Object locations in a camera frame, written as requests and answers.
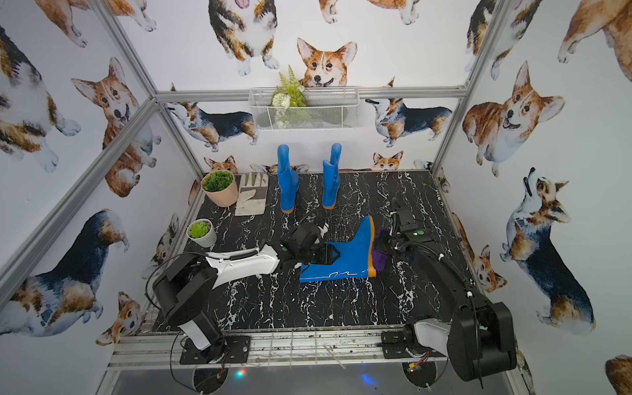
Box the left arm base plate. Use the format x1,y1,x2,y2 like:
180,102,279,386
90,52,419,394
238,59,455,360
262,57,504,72
179,336,252,365

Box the pink ribbed plant pot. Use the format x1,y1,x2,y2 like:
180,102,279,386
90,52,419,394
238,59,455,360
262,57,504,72
201,176,239,207

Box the small white plant pot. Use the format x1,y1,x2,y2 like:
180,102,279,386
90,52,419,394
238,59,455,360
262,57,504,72
187,219,217,249

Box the green plant in pink pot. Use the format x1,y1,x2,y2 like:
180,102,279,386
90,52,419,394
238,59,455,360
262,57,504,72
202,171,235,193

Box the purple cloth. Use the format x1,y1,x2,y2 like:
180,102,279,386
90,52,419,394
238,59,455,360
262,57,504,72
371,227,392,273

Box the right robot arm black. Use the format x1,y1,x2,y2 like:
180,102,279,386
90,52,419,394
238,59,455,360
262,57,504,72
376,230,518,381

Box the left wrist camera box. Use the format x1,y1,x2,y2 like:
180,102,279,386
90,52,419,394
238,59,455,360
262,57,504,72
286,222,329,251

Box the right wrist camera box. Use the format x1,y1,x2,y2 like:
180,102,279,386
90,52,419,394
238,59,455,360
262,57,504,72
392,207,419,233

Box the green plant in white pot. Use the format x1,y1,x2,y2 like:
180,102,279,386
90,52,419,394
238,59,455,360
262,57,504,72
188,221,212,240

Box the fern and white flower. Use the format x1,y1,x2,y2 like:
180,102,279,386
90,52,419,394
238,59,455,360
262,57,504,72
271,66,309,128

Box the white grey work glove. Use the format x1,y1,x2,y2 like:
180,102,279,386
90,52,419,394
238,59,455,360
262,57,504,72
235,173,269,217

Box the blue rubber boot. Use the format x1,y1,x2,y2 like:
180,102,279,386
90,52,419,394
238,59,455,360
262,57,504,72
277,145,300,213
323,143,342,210
299,216,377,283

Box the white wire wall basket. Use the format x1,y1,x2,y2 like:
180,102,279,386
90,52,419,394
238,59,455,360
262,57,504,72
249,87,360,131

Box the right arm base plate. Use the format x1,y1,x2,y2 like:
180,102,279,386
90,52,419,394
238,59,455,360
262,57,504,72
378,329,444,360

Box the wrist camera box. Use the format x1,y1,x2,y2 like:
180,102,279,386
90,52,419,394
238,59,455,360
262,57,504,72
392,207,419,233
286,222,329,251

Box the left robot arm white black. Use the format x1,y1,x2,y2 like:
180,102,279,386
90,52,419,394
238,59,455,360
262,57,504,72
152,243,341,352

